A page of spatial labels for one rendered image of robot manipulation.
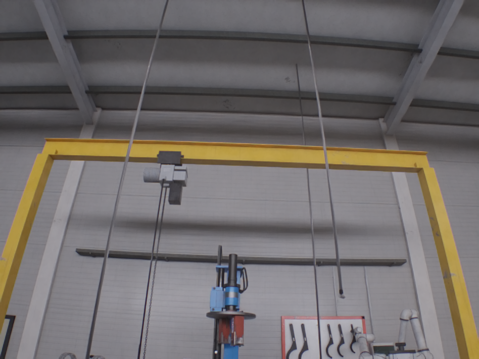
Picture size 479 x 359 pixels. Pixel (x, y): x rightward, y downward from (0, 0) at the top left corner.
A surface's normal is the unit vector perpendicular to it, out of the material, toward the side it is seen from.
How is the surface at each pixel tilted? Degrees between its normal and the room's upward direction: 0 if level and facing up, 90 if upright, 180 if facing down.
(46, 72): 174
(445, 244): 90
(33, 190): 90
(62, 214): 90
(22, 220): 90
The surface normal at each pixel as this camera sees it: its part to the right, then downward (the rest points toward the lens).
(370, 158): 0.03, -0.49
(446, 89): -0.03, 0.81
